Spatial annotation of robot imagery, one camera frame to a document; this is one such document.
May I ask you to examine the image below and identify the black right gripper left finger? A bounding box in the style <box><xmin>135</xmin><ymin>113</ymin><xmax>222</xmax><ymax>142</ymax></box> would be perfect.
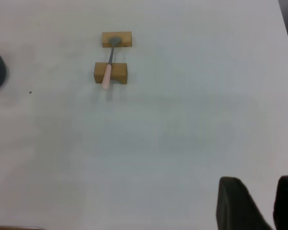
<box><xmin>215</xmin><ymin>176</ymin><xmax>275</xmax><ymax>230</ymax></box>

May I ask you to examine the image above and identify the pink handled metal spoon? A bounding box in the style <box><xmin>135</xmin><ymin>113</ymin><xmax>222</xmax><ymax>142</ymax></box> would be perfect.
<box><xmin>101</xmin><ymin>36</ymin><xmax>122</xmax><ymax>91</ymax></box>

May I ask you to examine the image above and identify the arched wooden block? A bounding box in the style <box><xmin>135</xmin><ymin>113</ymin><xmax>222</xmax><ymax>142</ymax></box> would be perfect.
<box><xmin>94</xmin><ymin>62</ymin><xmax>129</xmax><ymax>85</ymax></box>

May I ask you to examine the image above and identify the flat rectangular wooden block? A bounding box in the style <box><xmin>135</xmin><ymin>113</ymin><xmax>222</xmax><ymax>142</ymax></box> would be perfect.
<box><xmin>102</xmin><ymin>32</ymin><xmax>133</xmax><ymax>49</ymax></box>

